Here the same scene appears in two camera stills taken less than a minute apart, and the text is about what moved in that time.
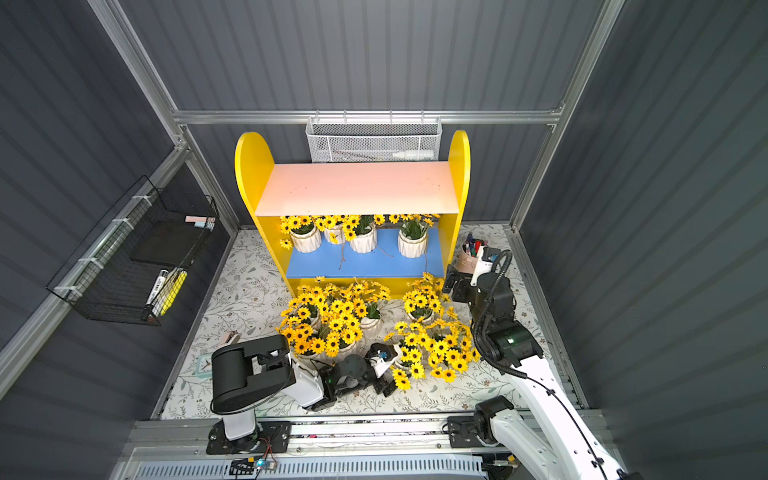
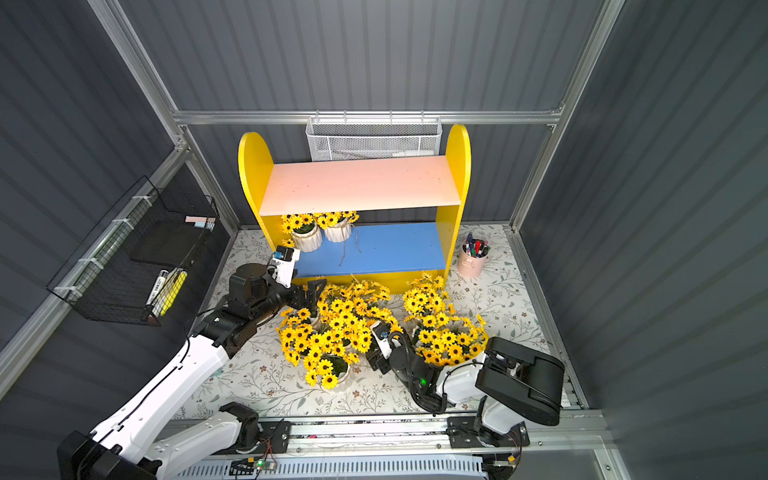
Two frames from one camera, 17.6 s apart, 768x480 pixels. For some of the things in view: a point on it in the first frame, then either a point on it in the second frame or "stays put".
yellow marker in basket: (175, 291) stays put
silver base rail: (390, 440) stays put
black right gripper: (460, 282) to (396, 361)
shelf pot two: (341, 321) stays put
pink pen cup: (468, 253) stays put
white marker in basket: (159, 284) stays put
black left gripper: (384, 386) to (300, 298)
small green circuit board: (248, 466) stays put
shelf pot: (361, 231) to (375, 314)
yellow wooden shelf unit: (389, 224) stays put
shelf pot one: (410, 362) to (328, 364)
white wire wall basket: (374, 140) stays put
